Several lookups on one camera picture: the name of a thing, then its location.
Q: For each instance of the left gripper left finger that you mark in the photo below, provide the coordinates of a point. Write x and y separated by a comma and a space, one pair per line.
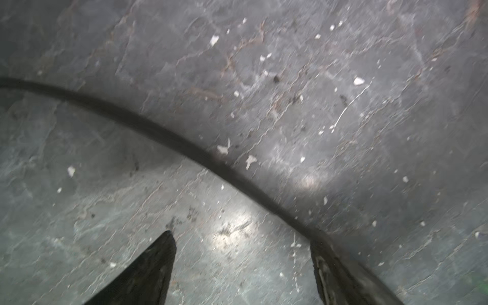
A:
146, 280

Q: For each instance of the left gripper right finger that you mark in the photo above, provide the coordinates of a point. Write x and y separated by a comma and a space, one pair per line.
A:
340, 279

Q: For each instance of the curled black belt with buckle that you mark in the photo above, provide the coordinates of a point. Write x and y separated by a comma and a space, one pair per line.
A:
167, 138

